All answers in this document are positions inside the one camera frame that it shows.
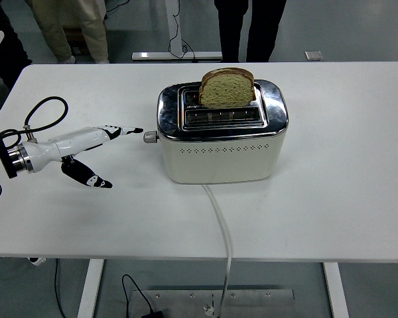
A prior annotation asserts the person in beige trousers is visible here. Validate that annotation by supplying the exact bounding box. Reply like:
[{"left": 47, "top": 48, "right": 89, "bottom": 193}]
[{"left": 25, "top": 0, "right": 110, "bottom": 64}]

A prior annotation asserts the cream and chrome toaster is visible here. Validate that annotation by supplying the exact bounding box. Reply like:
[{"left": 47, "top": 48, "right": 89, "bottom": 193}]
[{"left": 156, "top": 78, "right": 289, "bottom": 185}]

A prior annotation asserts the white table leg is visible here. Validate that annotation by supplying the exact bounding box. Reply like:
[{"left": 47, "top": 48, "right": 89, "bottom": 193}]
[
  {"left": 76, "top": 258, "right": 105, "bottom": 318},
  {"left": 322, "top": 262, "right": 350, "bottom": 318}
]

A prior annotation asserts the person in black trousers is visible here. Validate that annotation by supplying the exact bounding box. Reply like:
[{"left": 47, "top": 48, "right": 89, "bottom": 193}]
[{"left": 214, "top": 0, "right": 288, "bottom": 63}]

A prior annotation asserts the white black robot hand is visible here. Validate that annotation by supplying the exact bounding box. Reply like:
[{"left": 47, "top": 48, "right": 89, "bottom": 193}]
[{"left": 21, "top": 125, "right": 144, "bottom": 189}]

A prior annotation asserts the white toaster power cord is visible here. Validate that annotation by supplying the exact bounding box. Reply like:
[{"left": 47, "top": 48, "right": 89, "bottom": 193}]
[{"left": 201, "top": 184, "right": 233, "bottom": 318}]

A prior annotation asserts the person in dark clothing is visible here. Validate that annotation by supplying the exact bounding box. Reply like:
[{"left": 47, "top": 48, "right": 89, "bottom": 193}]
[{"left": 0, "top": 0, "right": 33, "bottom": 92}]

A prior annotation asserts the black cable at stand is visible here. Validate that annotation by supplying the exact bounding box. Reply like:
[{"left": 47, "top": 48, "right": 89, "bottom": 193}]
[{"left": 167, "top": 0, "right": 200, "bottom": 64}]

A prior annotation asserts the thin black cable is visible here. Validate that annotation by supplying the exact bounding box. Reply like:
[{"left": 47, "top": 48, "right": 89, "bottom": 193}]
[{"left": 54, "top": 258, "right": 67, "bottom": 318}]

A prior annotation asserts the white table stand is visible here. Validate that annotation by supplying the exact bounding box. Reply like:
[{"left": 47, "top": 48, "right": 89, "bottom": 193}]
[{"left": 131, "top": 0, "right": 224, "bottom": 62}]

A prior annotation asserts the brown bread slice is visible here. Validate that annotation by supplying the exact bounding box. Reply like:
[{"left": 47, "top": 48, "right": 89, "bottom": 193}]
[{"left": 198, "top": 68, "right": 257, "bottom": 109}]

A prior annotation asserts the black cable with adapter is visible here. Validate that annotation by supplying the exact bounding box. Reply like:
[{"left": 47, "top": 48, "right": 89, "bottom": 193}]
[{"left": 121, "top": 274, "right": 164, "bottom": 318}]

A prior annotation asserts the grey metal plate with screws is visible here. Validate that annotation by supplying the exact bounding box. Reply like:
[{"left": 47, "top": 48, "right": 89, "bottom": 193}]
[{"left": 125, "top": 289, "right": 296, "bottom": 318}]

